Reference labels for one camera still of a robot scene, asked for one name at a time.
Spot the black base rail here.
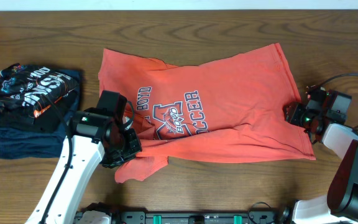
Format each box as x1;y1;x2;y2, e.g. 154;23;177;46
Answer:
73;202;291;224

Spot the black printed folded t-shirt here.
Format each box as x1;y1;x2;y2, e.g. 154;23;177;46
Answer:
0;63;81;133

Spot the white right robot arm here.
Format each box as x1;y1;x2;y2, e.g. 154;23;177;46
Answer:
279;88;358;223

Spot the red soccer t-shirt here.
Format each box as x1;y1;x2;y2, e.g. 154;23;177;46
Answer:
98;43;314;183

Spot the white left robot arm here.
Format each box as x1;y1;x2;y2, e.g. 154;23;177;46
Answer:
27;90;142;224

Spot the navy folded t-shirt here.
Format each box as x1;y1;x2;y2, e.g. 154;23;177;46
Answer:
0;68;83;160

